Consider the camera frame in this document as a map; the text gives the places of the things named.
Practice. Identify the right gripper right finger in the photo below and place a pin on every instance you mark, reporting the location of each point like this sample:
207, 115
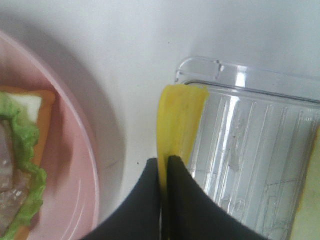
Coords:
193, 215

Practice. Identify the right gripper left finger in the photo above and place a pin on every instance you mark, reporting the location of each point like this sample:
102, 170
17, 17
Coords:
138, 217

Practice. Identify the yellow cheese slice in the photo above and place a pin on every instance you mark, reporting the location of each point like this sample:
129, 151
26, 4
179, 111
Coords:
179, 115

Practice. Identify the bread slice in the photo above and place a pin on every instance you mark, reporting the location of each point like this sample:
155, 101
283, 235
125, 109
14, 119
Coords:
42, 125
306, 225

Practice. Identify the bacon strip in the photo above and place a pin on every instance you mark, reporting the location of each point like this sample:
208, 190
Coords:
14, 184

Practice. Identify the green lettuce leaf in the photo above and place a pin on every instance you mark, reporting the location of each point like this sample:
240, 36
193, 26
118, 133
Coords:
27, 155

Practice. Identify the pink round plate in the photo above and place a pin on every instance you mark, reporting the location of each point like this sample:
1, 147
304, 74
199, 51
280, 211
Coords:
71, 198

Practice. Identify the right clear plastic tray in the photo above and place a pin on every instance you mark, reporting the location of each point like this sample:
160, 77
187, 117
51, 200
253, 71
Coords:
254, 140

